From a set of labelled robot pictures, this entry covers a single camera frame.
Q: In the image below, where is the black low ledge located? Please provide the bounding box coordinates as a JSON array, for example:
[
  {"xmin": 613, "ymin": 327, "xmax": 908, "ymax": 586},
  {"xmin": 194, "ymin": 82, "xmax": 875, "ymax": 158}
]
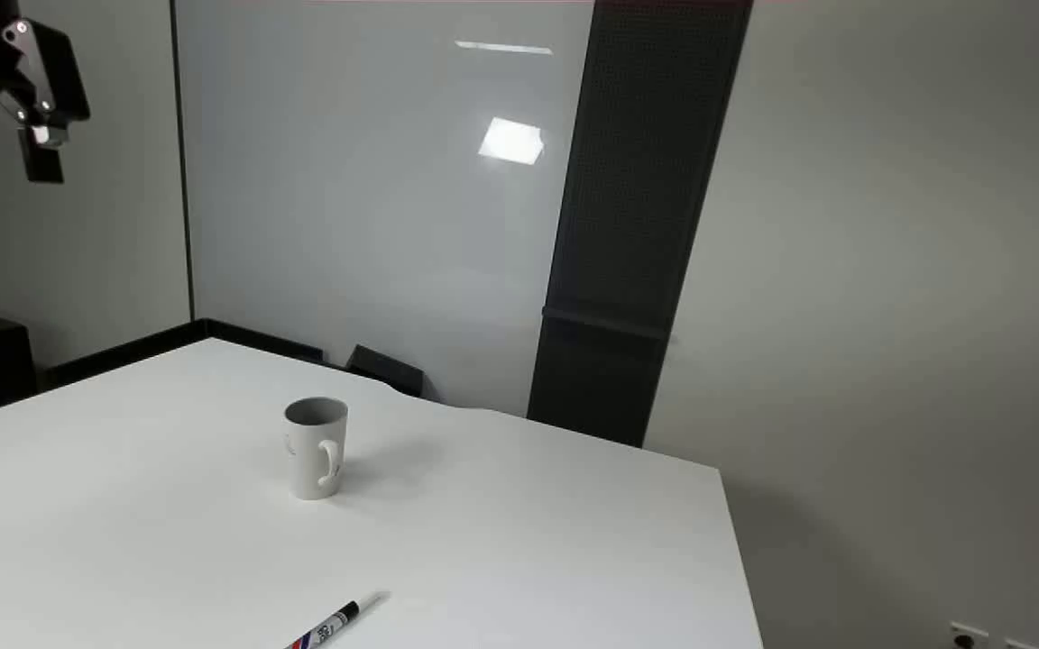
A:
[{"xmin": 38, "ymin": 315, "xmax": 332, "ymax": 392}]

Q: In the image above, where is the white ceramic mug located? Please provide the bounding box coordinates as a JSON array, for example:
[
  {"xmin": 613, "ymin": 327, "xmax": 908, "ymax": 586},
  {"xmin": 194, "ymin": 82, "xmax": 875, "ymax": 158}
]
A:
[{"xmin": 282, "ymin": 392, "xmax": 352, "ymax": 504}]

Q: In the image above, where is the black marker with white cap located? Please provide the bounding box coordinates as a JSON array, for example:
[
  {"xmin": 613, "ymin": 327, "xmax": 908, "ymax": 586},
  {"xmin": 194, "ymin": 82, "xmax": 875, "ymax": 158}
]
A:
[{"xmin": 287, "ymin": 587, "xmax": 389, "ymax": 649}]

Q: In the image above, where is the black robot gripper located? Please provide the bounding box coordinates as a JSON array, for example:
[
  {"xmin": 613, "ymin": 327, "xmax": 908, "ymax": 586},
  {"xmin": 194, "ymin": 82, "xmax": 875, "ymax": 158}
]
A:
[{"xmin": 0, "ymin": 0, "xmax": 94, "ymax": 188}]

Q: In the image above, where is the dark grey wall pillar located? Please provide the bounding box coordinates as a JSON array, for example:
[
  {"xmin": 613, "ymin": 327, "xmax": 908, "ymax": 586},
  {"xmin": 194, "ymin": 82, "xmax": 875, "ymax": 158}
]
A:
[{"xmin": 527, "ymin": 0, "xmax": 758, "ymax": 451}]

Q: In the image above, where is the black chair back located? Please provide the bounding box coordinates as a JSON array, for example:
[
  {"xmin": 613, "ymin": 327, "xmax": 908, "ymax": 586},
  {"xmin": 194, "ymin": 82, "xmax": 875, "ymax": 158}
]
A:
[{"xmin": 344, "ymin": 343, "xmax": 431, "ymax": 399}]

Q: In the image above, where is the glossy white board panel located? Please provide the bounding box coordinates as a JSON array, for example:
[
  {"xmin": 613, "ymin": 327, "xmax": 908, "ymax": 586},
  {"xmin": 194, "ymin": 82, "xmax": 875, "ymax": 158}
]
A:
[{"xmin": 170, "ymin": 0, "xmax": 600, "ymax": 418}]

